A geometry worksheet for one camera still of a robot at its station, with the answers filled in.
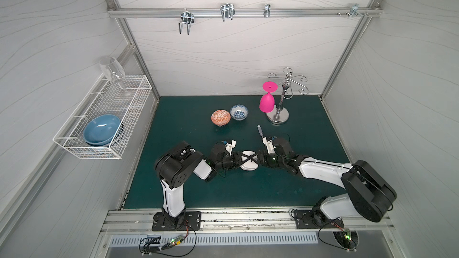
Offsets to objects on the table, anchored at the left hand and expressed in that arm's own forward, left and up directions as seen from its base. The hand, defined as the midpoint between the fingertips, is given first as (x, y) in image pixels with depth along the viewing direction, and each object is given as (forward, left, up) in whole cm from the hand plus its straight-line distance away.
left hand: (250, 160), depth 86 cm
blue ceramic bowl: (-4, +55, +30) cm, 63 cm away
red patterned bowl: (+29, +17, -3) cm, 34 cm away
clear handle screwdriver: (+22, -7, -5) cm, 23 cm away
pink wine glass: (+27, -9, +15) cm, 32 cm away
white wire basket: (+12, +60, +30) cm, 69 cm away
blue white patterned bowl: (+34, +5, -3) cm, 35 cm away
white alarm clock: (-2, 0, 0) cm, 2 cm away
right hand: (+1, -1, +1) cm, 2 cm away
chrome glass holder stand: (+33, -20, -5) cm, 39 cm away
